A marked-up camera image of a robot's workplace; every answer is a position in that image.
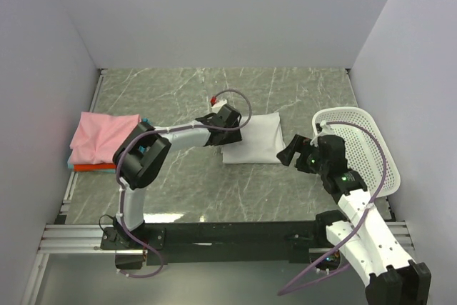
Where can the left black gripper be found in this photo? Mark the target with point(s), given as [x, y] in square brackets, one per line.
[235, 136]

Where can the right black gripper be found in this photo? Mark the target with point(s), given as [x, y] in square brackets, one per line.
[300, 144]

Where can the white t shirt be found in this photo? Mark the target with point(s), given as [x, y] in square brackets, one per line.
[262, 140]

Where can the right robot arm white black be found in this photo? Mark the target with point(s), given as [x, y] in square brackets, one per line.
[357, 231]

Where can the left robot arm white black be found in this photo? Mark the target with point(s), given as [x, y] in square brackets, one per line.
[141, 156]

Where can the white perforated plastic basket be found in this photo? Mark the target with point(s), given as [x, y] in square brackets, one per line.
[366, 151]

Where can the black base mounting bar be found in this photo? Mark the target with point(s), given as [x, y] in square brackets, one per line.
[298, 242]

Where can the pink folded t shirt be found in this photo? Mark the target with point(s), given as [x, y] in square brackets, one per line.
[100, 137]

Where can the orange folded t shirt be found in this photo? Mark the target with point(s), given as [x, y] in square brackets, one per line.
[110, 168]

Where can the teal folded t shirt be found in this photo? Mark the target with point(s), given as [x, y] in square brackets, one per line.
[69, 164]

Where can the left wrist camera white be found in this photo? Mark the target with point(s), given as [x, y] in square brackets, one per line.
[217, 104]

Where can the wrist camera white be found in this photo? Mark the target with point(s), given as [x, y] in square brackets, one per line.
[217, 104]
[323, 129]

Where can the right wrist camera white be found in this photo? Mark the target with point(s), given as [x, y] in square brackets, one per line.
[323, 129]

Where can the aluminium extrusion rail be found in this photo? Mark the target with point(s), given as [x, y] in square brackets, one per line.
[70, 239]

